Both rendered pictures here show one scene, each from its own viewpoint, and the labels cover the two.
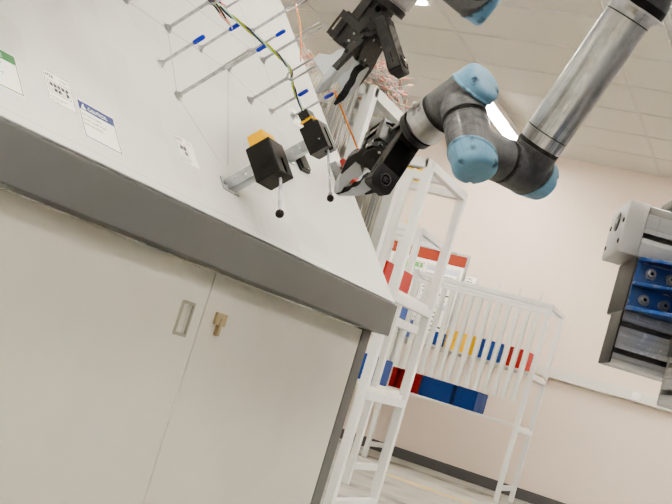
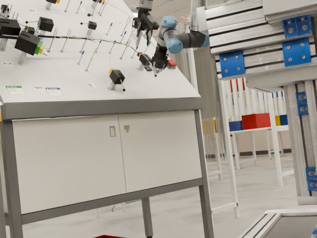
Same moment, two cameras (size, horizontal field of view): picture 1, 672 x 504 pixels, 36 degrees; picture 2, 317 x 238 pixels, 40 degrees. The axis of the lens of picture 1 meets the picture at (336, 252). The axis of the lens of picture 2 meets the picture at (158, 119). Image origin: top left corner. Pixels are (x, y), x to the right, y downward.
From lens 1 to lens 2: 0.88 m
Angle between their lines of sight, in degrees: 20
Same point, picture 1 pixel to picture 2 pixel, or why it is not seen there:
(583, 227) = not seen: outside the picture
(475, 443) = not seen: outside the picture
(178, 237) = (93, 110)
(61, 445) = (86, 178)
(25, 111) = (26, 97)
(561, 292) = not seen: outside the picture
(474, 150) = (171, 43)
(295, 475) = (188, 164)
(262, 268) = (131, 107)
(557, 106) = (193, 16)
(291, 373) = (167, 133)
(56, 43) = (36, 75)
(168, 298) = (103, 127)
